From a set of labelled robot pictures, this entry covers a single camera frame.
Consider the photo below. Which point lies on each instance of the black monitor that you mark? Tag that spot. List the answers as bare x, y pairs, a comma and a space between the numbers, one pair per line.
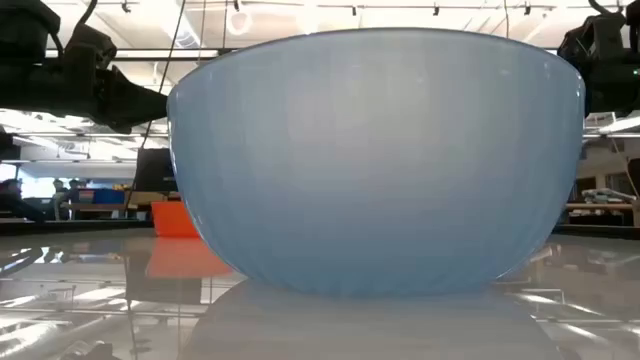
155, 170

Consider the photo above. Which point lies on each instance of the wooden workbench with clutter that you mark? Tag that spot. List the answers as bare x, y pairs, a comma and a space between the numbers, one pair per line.
602, 202

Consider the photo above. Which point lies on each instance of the blue storage bin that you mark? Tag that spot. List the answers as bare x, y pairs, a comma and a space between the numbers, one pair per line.
107, 196

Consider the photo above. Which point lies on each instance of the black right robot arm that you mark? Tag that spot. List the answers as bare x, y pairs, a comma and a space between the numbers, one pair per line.
617, 85

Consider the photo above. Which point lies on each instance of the orange block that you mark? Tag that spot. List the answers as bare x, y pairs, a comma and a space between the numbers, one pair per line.
172, 220

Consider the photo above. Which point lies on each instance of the large light blue bowl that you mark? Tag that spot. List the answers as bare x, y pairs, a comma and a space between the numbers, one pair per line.
375, 165

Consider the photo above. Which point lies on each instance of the person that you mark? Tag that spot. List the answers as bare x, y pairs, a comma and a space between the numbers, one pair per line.
12, 200
60, 195

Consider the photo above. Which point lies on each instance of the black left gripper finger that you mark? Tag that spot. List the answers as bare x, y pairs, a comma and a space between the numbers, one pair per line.
137, 107

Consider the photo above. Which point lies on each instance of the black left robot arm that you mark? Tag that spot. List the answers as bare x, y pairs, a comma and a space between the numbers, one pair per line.
25, 75

